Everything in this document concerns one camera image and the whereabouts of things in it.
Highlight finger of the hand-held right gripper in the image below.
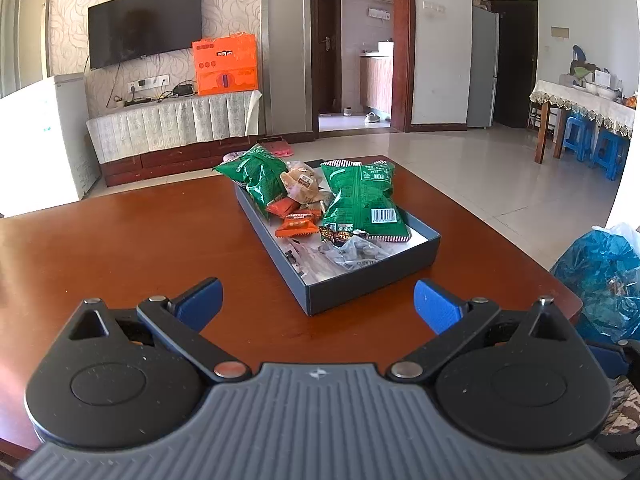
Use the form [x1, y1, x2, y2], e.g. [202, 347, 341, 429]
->
[586, 339, 640, 380]

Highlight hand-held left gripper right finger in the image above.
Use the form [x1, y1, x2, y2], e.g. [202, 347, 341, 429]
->
[385, 278, 571, 387]

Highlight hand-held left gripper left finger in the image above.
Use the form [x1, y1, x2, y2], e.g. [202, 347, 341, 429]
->
[68, 276, 253, 386]

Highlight grey-blue cardboard box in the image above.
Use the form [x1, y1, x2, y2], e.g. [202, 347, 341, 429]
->
[234, 157, 442, 317]

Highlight orange snack packet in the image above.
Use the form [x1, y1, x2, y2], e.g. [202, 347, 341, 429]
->
[275, 211, 321, 239]

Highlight camouflage patterned clothing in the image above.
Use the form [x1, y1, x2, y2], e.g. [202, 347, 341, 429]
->
[600, 375, 640, 436]

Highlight blue plastic bag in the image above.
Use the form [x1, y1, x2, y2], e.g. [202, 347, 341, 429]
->
[550, 227, 640, 346]

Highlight silver snack packet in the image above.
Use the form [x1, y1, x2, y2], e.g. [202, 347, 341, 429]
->
[327, 235, 398, 273]

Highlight dark brown candy packet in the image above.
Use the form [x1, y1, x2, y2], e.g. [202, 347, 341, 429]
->
[318, 225, 369, 247]

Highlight red-orange snack packet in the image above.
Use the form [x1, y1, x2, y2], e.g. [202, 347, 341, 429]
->
[265, 196, 303, 219]

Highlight green snack bag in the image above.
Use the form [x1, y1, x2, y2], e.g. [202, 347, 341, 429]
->
[213, 143, 290, 218]
[319, 159, 412, 243]

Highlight dark red TV cabinet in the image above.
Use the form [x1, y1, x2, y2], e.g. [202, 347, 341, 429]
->
[100, 135, 266, 188]

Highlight bread snack packet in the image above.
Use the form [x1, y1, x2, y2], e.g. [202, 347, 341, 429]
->
[279, 161, 325, 206]

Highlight pink floor mat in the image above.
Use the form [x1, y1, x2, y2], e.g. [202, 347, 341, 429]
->
[257, 137, 296, 157]

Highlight patterned lace cabinet cloth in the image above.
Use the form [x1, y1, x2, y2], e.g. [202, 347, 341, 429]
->
[86, 90, 263, 165]

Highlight wooden dining table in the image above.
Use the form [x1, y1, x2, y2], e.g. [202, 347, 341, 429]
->
[530, 80, 640, 166]

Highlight blue plastic stool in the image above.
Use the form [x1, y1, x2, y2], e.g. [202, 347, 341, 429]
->
[562, 115, 593, 162]
[590, 130, 631, 181]

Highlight white chest freezer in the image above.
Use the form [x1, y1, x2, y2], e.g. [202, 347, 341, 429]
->
[0, 74, 103, 218]

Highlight wooden kitchen cabinet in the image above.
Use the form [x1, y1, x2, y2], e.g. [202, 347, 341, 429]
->
[360, 55, 394, 116]

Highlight orange gift box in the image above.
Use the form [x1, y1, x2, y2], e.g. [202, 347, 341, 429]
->
[192, 34, 261, 97]

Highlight silver refrigerator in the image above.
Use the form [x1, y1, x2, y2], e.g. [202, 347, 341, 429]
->
[466, 6, 501, 128]

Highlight cream lace tablecloth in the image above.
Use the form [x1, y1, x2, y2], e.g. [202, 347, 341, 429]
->
[530, 80, 640, 138]

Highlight white wall socket strip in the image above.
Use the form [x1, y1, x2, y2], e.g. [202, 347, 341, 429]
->
[127, 74, 171, 92]

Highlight black wall television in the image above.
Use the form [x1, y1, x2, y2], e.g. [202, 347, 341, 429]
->
[88, 0, 203, 71]

